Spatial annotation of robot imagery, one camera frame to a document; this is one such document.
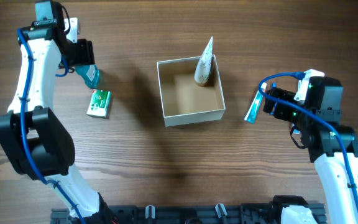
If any blue mouthwash bottle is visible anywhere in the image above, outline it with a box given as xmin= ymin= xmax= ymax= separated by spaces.
xmin=75 ymin=64 xmax=100 ymax=89

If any teal toothpaste tube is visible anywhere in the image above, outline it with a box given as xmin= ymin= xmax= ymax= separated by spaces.
xmin=244 ymin=90 xmax=264 ymax=124

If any green white soap box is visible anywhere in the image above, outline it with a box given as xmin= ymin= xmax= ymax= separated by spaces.
xmin=86 ymin=89 xmax=112 ymax=118

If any white leaf-print cosmetic tube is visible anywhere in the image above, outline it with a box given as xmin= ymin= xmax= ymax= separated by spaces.
xmin=194 ymin=36 xmax=213 ymax=86

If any blue disposable razor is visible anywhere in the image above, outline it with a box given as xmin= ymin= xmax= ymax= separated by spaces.
xmin=269 ymin=82 xmax=278 ymax=116

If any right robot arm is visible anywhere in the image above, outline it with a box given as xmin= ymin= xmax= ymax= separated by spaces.
xmin=258 ymin=77 xmax=358 ymax=223

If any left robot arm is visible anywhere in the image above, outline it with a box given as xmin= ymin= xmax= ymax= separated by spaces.
xmin=0 ymin=1 xmax=119 ymax=223

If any blue white toothbrush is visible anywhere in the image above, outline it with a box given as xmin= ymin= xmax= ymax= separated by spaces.
xmin=291 ymin=124 xmax=300 ymax=134

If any white open cardboard box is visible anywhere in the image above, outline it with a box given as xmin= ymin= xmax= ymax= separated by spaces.
xmin=157 ymin=56 xmax=226 ymax=127

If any right blue cable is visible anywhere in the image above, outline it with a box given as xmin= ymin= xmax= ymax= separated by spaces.
xmin=257 ymin=72 xmax=358 ymax=224

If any blue cable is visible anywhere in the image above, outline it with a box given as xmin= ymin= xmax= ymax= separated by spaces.
xmin=257 ymin=72 xmax=358 ymax=224
xmin=16 ymin=27 xmax=88 ymax=224

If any left blue cable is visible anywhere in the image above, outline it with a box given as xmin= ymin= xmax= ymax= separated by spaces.
xmin=16 ymin=27 xmax=88 ymax=224

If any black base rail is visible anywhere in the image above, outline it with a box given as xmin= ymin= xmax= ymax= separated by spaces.
xmin=50 ymin=202 xmax=328 ymax=224

